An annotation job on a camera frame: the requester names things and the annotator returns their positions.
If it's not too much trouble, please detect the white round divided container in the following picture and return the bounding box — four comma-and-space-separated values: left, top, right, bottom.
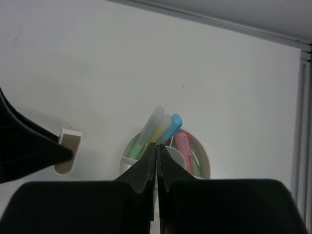
119, 133, 210, 179

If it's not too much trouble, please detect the blue highlighter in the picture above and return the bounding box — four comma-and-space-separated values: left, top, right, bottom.
156, 114, 182, 145

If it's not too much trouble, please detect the yellow highlighter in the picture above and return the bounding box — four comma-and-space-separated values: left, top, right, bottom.
149, 114, 172, 143

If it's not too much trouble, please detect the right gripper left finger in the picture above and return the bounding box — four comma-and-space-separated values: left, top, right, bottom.
0, 143, 156, 234

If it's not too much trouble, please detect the green utility knife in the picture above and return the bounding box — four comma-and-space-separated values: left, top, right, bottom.
192, 151, 202, 177

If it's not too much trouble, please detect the pink eraser case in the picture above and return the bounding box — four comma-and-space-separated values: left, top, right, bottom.
174, 130, 193, 174

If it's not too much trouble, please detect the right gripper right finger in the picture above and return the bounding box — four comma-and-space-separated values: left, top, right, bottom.
156, 145, 307, 234

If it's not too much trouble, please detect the green highlighter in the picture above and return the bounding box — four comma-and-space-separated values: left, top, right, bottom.
128, 106, 164, 160

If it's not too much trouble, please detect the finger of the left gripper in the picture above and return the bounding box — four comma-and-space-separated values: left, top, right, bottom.
0, 92, 69, 183

